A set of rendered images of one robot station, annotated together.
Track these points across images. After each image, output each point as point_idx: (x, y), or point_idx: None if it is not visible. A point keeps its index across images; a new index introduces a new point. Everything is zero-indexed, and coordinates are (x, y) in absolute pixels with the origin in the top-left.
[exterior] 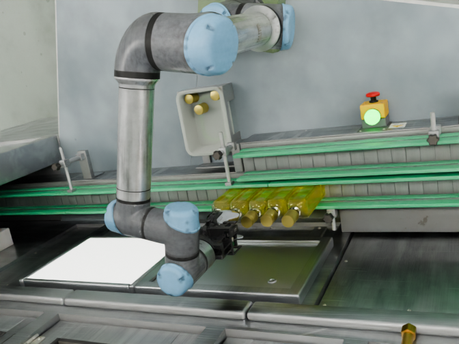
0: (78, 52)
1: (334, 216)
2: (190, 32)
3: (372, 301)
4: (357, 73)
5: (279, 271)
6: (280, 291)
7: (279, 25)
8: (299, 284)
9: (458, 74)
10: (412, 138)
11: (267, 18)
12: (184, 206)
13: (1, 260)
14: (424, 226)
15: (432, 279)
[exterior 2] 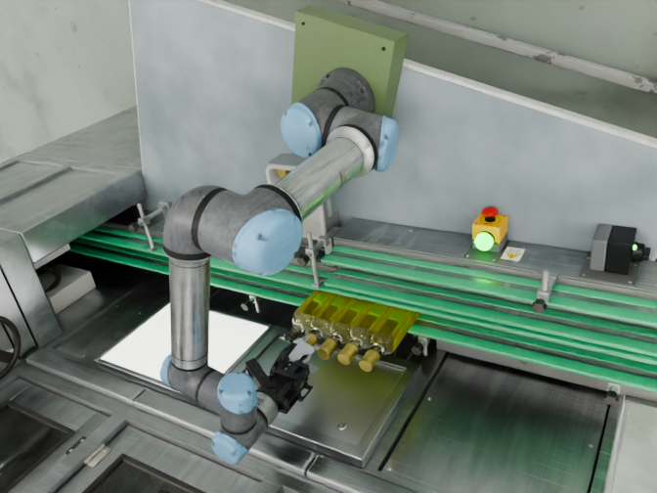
0: (158, 85)
1: (425, 343)
2: (240, 239)
3: (439, 474)
4: (476, 179)
5: (352, 410)
6: (345, 447)
7: (373, 156)
8: (367, 441)
9: (595, 207)
10: (522, 284)
11: (358, 148)
12: (240, 382)
13: (80, 313)
14: (525, 366)
15: (509, 453)
